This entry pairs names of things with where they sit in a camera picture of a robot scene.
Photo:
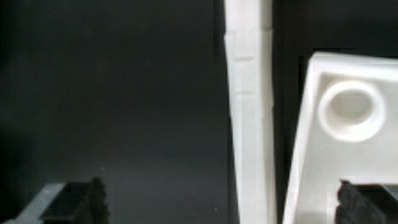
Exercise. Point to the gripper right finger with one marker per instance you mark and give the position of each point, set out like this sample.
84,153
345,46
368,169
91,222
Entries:
368,204

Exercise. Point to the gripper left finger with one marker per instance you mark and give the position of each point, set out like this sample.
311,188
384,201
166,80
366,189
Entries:
70,203

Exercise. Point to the white square table top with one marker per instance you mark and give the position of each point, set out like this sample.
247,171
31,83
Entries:
347,133

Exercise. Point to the white U-shaped obstacle fence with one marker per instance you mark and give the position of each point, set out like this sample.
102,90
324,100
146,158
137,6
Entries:
247,40

